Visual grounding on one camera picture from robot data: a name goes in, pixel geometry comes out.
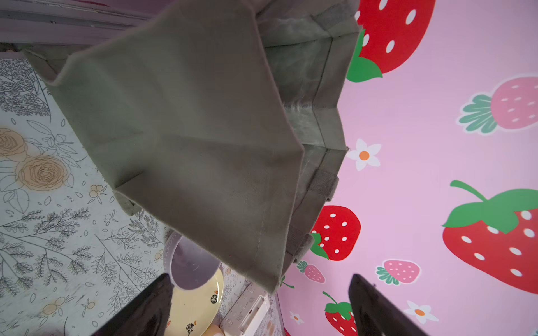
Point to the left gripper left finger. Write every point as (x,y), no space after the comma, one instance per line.
(147,314)

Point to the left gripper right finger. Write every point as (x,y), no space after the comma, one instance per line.
(375,315)

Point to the olive green canvas bag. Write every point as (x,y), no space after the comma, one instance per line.
(219,118)

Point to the peach round alarm clock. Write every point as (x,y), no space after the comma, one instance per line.
(213,330)

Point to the tall white rectangular clock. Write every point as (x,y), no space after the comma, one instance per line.
(248,312)

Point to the yellow ceramic plate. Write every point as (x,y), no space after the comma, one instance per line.
(192,312)

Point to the lavender grey bowl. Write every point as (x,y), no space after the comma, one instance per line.
(188,265)

